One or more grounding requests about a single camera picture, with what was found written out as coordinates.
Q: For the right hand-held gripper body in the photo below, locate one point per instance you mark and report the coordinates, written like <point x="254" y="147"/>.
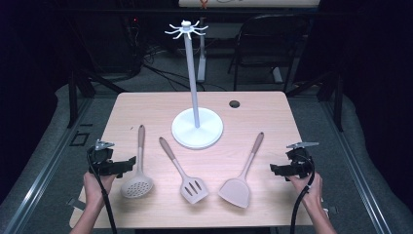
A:
<point x="300" y="162"/>

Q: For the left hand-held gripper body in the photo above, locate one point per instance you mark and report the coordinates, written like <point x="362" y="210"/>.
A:
<point x="100" y="162"/>

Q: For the perforated skimmer spoon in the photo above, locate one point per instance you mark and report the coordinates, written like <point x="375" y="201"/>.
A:
<point x="138" y="187"/>

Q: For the solid spatula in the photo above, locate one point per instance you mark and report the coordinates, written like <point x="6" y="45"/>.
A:
<point x="235" y="191"/>

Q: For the slotted spatula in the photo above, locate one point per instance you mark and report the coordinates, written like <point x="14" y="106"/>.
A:
<point x="191" y="199"/>

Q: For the white utensil rack stand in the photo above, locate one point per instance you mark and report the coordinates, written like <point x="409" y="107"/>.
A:
<point x="197" y="130"/>

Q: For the person's right hand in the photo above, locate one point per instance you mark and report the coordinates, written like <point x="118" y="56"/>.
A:
<point x="310" y="191"/>

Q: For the person's left hand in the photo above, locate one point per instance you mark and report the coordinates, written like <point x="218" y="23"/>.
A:
<point x="95" y="188"/>

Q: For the black tape square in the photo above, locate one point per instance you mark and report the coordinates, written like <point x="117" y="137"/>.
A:
<point x="72" y="139"/>

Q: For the grey tape tab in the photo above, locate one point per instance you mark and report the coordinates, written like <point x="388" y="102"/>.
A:
<point x="74" y="202"/>
<point x="331" y="210"/>

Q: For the black folding chair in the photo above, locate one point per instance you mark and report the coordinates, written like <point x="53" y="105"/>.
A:
<point x="259" y="60"/>

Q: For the aluminium floor rail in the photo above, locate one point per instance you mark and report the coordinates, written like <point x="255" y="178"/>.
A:
<point x="42" y="185"/>
<point x="357" y="169"/>

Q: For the black metal frame leg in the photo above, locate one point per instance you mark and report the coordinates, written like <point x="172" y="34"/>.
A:
<point x="338" y="100"/>
<point x="73" y="97"/>

